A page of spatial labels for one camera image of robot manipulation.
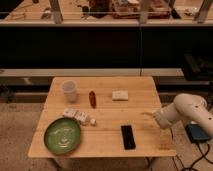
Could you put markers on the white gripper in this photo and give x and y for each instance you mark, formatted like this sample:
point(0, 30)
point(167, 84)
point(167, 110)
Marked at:
point(157, 115)

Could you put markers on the white sponge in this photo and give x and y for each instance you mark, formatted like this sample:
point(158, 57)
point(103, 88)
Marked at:
point(119, 95)

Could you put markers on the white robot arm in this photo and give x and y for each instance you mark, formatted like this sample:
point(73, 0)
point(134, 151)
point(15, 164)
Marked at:
point(185, 107)

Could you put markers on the black remote control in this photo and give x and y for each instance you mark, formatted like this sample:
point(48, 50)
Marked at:
point(128, 138)

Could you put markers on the wooden table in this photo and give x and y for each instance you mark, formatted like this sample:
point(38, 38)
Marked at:
point(105, 139)

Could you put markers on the blue box on floor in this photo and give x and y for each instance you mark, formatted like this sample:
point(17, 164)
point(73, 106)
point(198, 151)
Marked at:
point(196, 134)

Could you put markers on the red sausage toy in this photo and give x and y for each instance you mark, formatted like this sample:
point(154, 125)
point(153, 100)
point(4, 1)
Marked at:
point(92, 99)

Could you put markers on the dark equipment on right shelf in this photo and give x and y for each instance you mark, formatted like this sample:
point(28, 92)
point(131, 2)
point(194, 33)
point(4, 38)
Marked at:
point(197, 68)

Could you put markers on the translucent plastic cup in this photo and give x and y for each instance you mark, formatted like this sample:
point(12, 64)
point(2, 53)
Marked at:
point(69, 89)

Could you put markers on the green plate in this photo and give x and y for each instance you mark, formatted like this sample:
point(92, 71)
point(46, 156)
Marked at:
point(62, 136)

